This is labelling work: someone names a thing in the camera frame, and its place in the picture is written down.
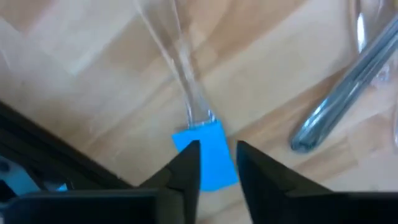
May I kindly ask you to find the blue-striped handle table knife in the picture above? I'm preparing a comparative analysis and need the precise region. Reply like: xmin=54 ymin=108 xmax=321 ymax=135
xmin=289 ymin=15 xmax=398 ymax=154

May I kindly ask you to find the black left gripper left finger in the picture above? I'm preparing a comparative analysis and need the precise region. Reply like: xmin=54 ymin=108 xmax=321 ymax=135
xmin=139 ymin=139 xmax=201 ymax=224

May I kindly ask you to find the black table frame rail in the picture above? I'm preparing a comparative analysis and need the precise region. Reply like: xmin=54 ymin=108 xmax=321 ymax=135
xmin=0 ymin=101 xmax=135 ymax=195

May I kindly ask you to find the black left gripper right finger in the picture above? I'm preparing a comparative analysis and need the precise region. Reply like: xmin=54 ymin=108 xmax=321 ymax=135
xmin=236 ymin=139 xmax=331 ymax=224

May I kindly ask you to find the blue spatula clear handle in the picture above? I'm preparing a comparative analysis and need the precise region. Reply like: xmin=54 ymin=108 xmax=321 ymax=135
xmin=133 ymin=0 xmax=239 ymax=192

